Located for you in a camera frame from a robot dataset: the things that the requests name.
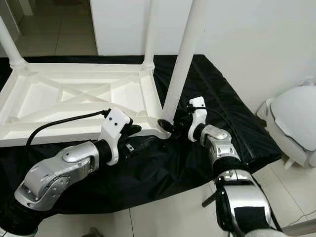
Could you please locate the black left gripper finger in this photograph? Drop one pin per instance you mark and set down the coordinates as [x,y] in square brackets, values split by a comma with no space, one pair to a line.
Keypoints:
[134,130]
[140,144]

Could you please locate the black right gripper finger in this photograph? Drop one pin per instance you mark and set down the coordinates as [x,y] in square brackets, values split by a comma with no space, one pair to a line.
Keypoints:
[175,132]
[165,124]

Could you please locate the white plastic table leg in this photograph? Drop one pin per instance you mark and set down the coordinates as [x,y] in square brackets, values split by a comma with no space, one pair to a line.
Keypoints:
[185,49]
[149,34]
[12,49]

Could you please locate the white plastic table top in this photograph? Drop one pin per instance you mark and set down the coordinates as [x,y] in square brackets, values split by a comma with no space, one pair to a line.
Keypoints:
[49,101]

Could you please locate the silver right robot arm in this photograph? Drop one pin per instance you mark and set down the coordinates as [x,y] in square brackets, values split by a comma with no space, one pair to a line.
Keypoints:
[222,148]

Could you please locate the black tablecloth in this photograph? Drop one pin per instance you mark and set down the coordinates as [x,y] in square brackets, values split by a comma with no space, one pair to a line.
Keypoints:
[237,108]

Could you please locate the black metal table leg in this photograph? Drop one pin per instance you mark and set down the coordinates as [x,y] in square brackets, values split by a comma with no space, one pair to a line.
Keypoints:
[209,198]

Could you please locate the silver robot left leg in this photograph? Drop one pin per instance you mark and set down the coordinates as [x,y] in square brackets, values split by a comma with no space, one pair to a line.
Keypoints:
[94,233]

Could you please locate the grey metal pole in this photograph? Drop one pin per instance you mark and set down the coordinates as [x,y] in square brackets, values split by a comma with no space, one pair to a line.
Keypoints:
[298,228]

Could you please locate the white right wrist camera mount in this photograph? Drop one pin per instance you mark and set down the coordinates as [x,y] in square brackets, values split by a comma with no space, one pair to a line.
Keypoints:
[197,116]

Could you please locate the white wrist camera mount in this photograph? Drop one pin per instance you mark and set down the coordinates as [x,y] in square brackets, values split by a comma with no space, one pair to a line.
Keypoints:
[197,116]
[116,127]

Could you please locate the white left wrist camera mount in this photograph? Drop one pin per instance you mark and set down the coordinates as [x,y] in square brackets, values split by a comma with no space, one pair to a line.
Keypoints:
[116,127]

